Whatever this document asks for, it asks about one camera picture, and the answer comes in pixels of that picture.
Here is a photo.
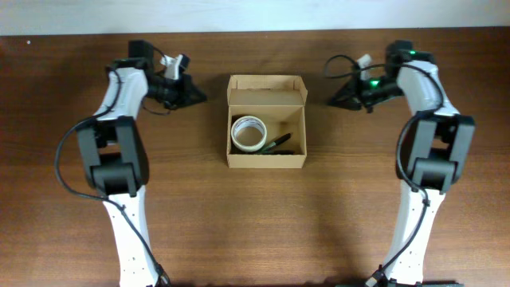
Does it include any white masking tape roll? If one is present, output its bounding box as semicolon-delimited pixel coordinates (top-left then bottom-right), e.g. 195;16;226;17
230;116;268;153

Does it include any cardboard box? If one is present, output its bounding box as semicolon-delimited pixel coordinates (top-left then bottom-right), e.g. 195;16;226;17
226;75;308;168

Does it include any black pen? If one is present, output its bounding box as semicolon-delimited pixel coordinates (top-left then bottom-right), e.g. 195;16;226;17
269;133;292;151

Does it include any black and white marker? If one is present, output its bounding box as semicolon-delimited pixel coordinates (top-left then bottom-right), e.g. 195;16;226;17
270;150;295;155

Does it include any green tape roll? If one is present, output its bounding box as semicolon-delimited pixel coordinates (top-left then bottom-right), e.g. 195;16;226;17
255;144;272;154

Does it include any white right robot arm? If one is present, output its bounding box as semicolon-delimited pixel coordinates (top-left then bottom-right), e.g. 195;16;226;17
328;40;476;286

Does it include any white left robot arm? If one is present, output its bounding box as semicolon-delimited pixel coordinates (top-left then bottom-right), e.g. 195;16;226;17
76;40;206;286

